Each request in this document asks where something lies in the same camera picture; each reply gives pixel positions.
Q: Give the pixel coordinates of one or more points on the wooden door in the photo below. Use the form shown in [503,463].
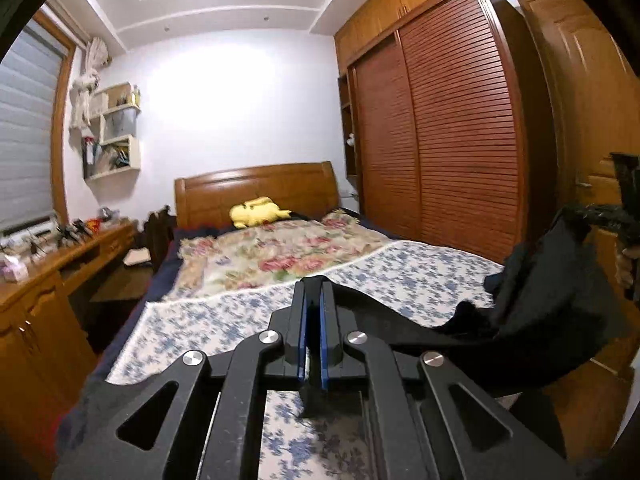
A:
[575,85]

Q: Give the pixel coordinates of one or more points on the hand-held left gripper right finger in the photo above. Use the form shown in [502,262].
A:
[327,340]

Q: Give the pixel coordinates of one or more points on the dark wooden chair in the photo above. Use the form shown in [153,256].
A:
[160,235]

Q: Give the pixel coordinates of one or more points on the white hanging cloth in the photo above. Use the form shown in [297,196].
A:
[85,90]

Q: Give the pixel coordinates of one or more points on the grey window blind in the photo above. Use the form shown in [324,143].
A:
[25,150]

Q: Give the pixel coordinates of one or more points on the blue floral bed sheet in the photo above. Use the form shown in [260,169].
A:
[225,320]

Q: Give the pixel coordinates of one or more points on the wooden window frame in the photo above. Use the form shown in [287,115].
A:
[57,160]

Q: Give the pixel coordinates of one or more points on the black desk gadget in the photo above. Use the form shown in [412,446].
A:
[72,232]

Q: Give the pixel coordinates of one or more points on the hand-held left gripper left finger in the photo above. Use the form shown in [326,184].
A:
[300,340]

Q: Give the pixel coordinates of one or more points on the black buttoned coat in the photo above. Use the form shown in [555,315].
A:
[540,300]

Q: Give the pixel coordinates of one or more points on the wooden bed headboard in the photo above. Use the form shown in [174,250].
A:
[260,185]

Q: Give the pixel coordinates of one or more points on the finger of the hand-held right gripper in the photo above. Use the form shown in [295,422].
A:
[595,216]

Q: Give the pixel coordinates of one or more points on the person's right hand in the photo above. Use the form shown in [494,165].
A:
[624,272]

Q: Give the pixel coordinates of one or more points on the white wall shelf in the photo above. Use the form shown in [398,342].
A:
[132,155]

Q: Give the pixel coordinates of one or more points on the small white box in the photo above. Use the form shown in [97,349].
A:
[12,269]

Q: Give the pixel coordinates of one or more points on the pale paper sheet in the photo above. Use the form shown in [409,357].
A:
[136,257]

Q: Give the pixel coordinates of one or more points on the pink floral blanket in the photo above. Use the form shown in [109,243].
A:
[260,260]

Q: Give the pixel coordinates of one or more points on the yellow plush toy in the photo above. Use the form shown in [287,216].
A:
[252,212]

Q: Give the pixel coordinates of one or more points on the black file binder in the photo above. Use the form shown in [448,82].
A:
[89,152]

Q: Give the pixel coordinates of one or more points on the grey paper bag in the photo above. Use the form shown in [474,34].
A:
[122,122]

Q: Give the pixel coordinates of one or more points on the wooden desk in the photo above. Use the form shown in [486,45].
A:
[35,335]

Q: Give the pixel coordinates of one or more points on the wooden louvred wardrobe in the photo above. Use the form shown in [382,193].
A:
[450,135]

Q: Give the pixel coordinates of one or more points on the dark grey folded garment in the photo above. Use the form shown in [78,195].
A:
[100,395]

